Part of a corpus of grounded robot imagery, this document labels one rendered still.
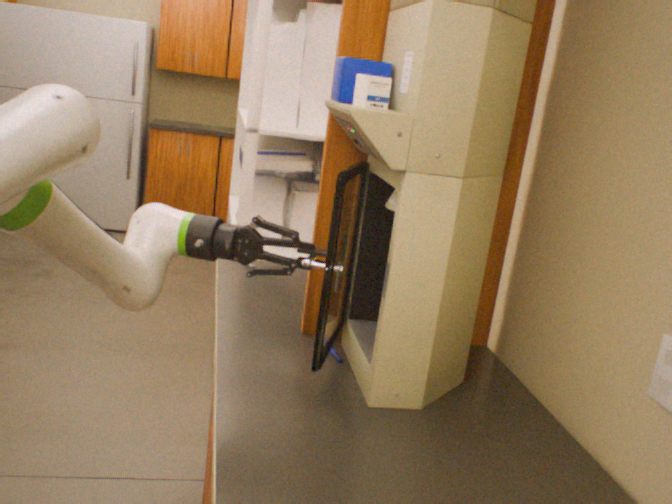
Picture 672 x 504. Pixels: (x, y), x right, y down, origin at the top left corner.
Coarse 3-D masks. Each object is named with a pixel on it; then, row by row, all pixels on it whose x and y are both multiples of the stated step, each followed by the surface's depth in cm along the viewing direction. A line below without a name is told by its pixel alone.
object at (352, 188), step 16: (336, 192) 125; (352, 192) 141; (336, 208) 125; (352, 208) 145; (352, 224) 149; (352, 240) 154; (336, 256) 135; (336, 272) 138; (320, 304) 130; (336, 304) 147; (320, 320) 131; (336, 320) 151
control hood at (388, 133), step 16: (336, 112) 140; (352, 112) 119; (368, 112) 119; (384, 112) 120; (400, 112) 127; (368, 128) 120; (384, 128) 120; (400, 128) 121; (368, 144) 128; (384, 144) 121; (400, 144) 122; (384, 160) 123; (400, 160) 122
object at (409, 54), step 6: (408, 54) 128; (408, 60) 128; (408, 66) 127; (402, 72) 131; (408, 72) 127; (402, 78) 131; (408, 78) 127; (402, 84) 130; (408, 84) 127; (402, 90) 130
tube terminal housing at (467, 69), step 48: (432, 0) 116; (384, 48) 147; (432, 48) 118; (480, 48) 119; (432, 96) 120; (480, 96) 123; (432, 144) 123; (480, 144) 128; (432, 192) 125; (480, 192) 134; (432, 240) 127; (480, 240) 140; (432, 288) 130; (480, 288) 147; (384, 336) 131; (432, 336) 133; (384, 384) 134; (432, 384) 138
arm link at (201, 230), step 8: (200, 216) 140; (208, 216) 141; (192, 224) 138; (200, 224) 138; (208, 224) 138; (216, 224) 139; (192, 232) 138; (200, 232) 138; (208, 232) 137; (216, 232) 139; (192, 240) 138; (200, 240) 137; (208, 240) 137; (192, 248) 139; (200, 248) 138; (208, 248) 138; (192, 256) 141; (200, 256) 140; (208, 256) 139
